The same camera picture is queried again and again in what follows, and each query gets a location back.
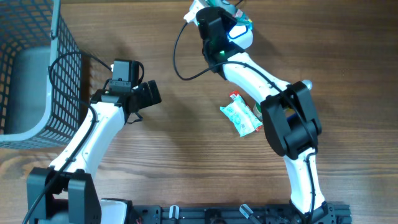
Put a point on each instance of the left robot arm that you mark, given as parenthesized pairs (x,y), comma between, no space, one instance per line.
(64,192)

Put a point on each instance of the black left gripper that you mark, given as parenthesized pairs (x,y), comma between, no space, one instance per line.
(148,100)

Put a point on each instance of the pale green wipes sachet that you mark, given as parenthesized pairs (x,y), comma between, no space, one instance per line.
(240,116)

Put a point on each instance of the dark grey mesh basket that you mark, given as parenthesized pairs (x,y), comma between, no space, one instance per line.
(38,59)

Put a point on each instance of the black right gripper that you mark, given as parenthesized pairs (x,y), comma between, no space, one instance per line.
(227,22)

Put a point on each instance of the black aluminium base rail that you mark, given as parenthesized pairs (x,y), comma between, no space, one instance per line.
(328,213)

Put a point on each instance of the green lid small jar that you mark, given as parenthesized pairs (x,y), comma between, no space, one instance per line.
(257,111)

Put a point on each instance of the white barcode scanner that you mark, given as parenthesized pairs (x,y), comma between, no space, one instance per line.
(241,36)

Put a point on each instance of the red coffee stick sachet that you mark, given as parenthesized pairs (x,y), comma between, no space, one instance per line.
(235,95)

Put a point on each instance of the green 3M sponge packet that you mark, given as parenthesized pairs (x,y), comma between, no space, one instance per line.
(242,18)

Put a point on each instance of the yellow oil bottle silver cap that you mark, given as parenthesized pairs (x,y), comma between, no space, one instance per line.
(307,84)

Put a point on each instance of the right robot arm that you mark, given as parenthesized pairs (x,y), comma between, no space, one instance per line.
(289,117)

